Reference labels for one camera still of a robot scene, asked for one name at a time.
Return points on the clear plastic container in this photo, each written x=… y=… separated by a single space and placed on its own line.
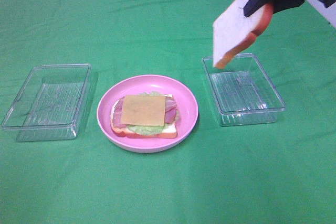
x=242 y=93
x=50 y=105

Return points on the bacon strip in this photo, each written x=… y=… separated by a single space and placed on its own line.
x=170 y=116
x=144 y=110

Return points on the green tablecloth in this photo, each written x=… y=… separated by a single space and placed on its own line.
x=283 y=172

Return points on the left clear plastic container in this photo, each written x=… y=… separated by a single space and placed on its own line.
x=50 y=105

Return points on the right clear plastic container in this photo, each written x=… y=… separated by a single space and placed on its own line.
x=242 y=93

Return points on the green lettuce leaf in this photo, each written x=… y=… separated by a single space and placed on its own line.
x=151 y=114

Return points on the bread slice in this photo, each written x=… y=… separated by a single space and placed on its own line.
x=233 y=32
x=135 y=131

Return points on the yellow cheese slice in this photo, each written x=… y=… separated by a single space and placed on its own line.
x=143 y=110

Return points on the pink round plate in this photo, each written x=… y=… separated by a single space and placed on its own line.
x=186 y=104

